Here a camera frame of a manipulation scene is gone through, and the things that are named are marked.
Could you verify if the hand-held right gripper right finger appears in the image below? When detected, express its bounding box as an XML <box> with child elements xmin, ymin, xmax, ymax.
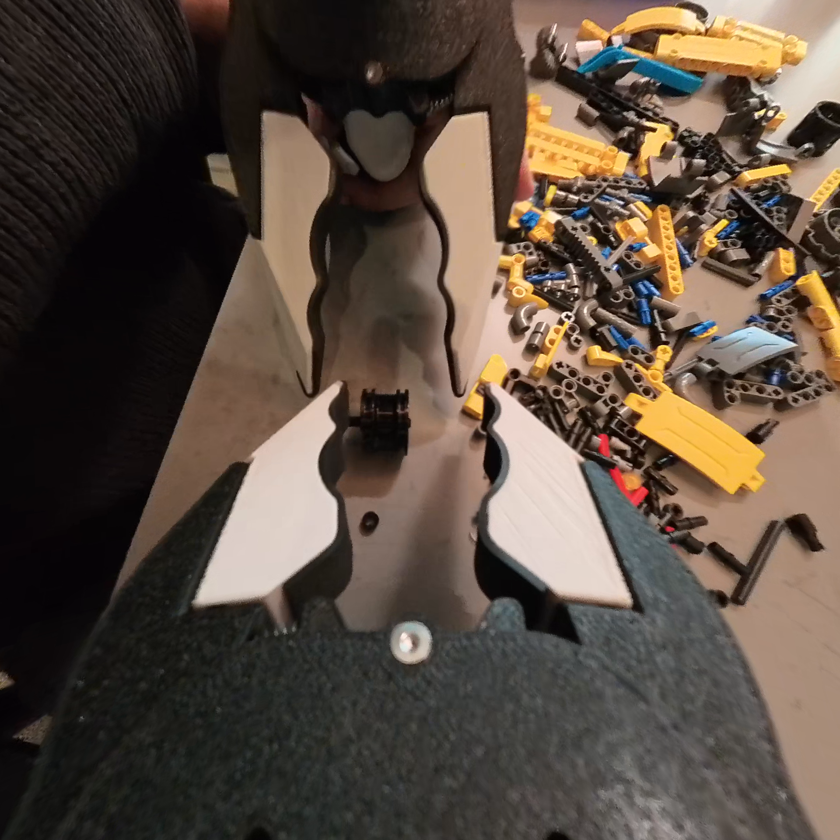
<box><xmin>472</xmin><ymin>382</ymin><xmax>635</xmax><ymax>610</ymax></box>

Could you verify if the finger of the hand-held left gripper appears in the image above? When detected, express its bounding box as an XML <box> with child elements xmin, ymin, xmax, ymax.
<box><xmin>260</xmin><ymin>109</ymin><xmax>339</xmax><ymax>398</ymax></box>
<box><xmin>420</xmin><ymin>109</ymin><xmax>496</xmax><ymax>399</ymax></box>

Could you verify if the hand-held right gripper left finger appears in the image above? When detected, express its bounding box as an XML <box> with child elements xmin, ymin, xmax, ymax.
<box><xmin>192</xmin><ymin>381</ymin><xmax>355</xmax><ymax>631</ymax></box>

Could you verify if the pile of toy building pieces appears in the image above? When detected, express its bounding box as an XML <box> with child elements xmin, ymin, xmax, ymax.
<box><xmin>459</xmin><ymin>20</ymin><xmax>840</xmax><ymax>606</ymax></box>

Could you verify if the black toy wheel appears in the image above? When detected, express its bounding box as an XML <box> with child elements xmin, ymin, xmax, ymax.
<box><xmin>358</xmin><ymin>386</ymin><xmax>412</xmax><ymax>455</ymax></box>

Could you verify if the long black toy axle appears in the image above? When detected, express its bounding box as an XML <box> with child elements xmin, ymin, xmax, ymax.
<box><xmin>730</xmin><ymin>520</ymin><xmax>786</xmax><ymax>606</ymax></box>

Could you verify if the person's left hand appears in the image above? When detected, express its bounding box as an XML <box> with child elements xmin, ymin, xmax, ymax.
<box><xmin>335</xmin><ymin>171</ymin><xmax>424</xmax><ymax>214</ymax></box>

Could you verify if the grey toy gear rack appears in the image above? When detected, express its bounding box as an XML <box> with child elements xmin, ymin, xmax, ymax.
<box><xmin>556</xmin><ymin>218</ymin><xmax>622</xmax><ymax>291</ymax></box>

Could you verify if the yellow studded beam assembly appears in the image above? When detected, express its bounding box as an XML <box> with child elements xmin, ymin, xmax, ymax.
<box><xmin>524</xmin><ymin>94</ymin><xmax>632</xmax><ymax>179</ymax></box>

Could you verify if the yellow curved toy panel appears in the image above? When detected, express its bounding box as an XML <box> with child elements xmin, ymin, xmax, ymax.
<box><xmin>622</xmin><ymin>389</ymin><xmax>767</xmax><ymax>494</ymax></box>

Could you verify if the person's dark knit sweater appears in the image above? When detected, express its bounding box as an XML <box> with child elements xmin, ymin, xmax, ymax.
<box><xmin>0</xmin><ymin>0</ymin><xmax>252</xmax><ymax>723</ymax></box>

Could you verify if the long yellow holed beam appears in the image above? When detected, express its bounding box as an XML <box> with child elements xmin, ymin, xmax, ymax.
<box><xmin>648</xmin><ymin>203</ymin><xmax>685</xmax><ymax>298</ymax></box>

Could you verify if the grey toy panel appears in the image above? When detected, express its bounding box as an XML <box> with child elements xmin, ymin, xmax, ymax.
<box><xmin>694</xmin><ymin>327</ymin><xmax>799</xmax><ymax>376</ymax></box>

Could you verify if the yellow toy vehicle section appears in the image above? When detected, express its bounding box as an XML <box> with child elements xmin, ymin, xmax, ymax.
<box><xmin>576</xmin><ymin>5</ymin><xmax>809</xmax><ymax>84</ymax></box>

